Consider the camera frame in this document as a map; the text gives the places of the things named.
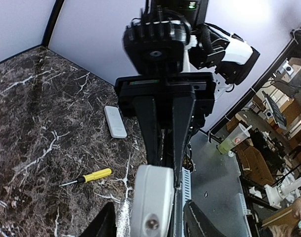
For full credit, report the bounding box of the white remote control right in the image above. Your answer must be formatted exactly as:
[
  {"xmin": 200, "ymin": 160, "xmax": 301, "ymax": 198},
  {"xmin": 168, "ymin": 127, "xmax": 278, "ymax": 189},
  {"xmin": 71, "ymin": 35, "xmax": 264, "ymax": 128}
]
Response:
[{"xmin": 104, "ymin": 106, "xmax": 127, "ymax": 139}]

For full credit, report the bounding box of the left black frame post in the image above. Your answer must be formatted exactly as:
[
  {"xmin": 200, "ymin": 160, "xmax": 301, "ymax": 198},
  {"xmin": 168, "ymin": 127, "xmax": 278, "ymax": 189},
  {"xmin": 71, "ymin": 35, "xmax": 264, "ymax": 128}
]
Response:
[{"xmin": 42, "ymin": 0, "xmax": 64, "ymax": 48}]

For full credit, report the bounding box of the white slotted cable duct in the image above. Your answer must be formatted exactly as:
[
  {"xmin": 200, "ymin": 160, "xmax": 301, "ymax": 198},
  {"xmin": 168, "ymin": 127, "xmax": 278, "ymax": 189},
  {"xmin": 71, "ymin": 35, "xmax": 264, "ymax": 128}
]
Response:
[{"xmin": 182, "ymin": 167, "xmax": 192, "ymax": 206}]

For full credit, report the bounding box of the white remote with battery bay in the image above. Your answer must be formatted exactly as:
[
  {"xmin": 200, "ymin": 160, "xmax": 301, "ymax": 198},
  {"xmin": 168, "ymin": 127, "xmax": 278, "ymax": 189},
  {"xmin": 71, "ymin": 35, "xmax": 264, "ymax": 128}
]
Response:
[{"xmin": 130, "ymin": 164, "xmax": 174, "ymax": 237}]

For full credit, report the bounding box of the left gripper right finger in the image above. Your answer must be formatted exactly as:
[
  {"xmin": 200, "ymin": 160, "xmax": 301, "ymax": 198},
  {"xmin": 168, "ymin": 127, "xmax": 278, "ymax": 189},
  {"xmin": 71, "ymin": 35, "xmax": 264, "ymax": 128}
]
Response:
[{"xmin": 182, "ymin": 200, "xmax": 262, "ymax": 237}]

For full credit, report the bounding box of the yellow handled screwdriver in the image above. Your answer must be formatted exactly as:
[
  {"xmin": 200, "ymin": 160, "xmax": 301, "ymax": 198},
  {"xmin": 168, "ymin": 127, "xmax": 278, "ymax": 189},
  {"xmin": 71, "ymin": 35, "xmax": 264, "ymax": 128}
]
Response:
[{"xmin": 60, "ymin": 168, "xmax": 112, "ymax": 187}]

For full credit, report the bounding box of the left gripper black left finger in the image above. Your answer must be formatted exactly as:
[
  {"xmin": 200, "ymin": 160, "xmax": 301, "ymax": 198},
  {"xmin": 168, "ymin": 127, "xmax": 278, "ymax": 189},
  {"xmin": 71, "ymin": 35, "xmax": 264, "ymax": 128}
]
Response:
[{"xmin": 82, "ymin": 202, "xmax": 117, "ymax": 237}]

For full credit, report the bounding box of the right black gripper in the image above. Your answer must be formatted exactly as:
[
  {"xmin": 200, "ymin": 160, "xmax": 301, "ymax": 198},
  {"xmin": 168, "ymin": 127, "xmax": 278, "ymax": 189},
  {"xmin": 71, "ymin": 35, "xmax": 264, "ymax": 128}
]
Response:
[{"xmin": 115, "ymin": 72, "xmax": 216, "ymax": 188}]

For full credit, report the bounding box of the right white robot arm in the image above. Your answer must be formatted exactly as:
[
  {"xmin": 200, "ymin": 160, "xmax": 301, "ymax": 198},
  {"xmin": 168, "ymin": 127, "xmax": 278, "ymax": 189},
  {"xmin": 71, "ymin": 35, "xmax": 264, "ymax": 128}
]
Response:
[{"xmin": 115, "ymin": 0, "xmax": 259, "ymax": 187}]

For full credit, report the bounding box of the plastic cup with drink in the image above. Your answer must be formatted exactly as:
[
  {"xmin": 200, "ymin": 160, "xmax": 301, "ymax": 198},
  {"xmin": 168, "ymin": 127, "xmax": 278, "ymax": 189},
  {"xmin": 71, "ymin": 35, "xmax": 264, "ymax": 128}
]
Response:
[{"xmin": 217, "ymin": 123, "xmax": 252, "ymax": 154}]

